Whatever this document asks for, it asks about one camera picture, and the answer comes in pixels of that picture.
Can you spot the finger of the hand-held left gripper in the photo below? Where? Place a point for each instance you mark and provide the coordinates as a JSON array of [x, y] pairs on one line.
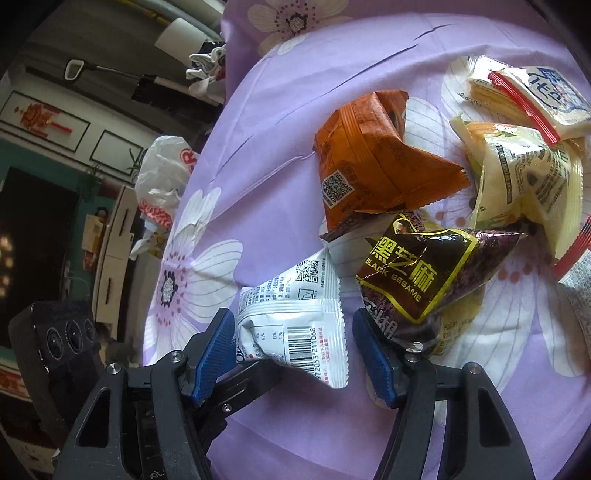
[[249, 379]]

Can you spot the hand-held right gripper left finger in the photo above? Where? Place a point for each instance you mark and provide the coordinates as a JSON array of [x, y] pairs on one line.
[[213, 360]]

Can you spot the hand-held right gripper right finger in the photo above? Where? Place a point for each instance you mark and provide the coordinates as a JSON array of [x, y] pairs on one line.
[[374, 364]]

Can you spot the dark purple snack packet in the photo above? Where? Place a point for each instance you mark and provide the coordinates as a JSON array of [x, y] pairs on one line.
[[341, 229], [401, 330]]

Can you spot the white barcode snack packet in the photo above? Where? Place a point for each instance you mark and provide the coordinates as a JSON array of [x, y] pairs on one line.
[[291, 323]]

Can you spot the orange snack packet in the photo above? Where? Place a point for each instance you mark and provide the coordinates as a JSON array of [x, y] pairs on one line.
[[369, 161]]

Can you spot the red and white snack packet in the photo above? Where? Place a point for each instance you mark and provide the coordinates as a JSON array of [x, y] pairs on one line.
[[577, 286]]

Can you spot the pale yellow snack packet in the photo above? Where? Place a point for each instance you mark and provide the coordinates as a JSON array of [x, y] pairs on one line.
[[512, 184]]

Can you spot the white labelled cracker packet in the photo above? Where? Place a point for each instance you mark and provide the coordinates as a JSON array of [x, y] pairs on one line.
[[549, 99]]

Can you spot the white cardboard box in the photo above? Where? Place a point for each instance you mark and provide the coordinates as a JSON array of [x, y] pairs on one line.
[[113, 258]]

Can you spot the dark brown sesame snack packet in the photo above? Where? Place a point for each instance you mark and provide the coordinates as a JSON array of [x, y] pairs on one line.
[[415, 272]]

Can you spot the white plastic bag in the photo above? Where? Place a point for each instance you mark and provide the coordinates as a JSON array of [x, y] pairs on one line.
[[161, 170]]

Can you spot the purple floral bed sheet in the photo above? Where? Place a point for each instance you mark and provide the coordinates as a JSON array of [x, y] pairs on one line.
[[277, 115]]

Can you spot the pale yellow cracker packet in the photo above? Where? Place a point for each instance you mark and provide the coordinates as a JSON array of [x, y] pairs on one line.
[[485, 90]]

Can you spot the white and black socks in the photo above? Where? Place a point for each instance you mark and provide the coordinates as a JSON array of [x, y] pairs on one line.
[[207, 62]]

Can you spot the white cylindrical object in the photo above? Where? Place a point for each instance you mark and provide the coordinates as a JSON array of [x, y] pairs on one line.
[[175, 40]]

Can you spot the plain wall frame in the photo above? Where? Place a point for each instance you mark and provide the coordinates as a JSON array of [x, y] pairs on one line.
[[115, 154]]

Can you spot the wall frame with red ornament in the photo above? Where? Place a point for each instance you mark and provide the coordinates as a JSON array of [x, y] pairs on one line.
[[41, 121]]

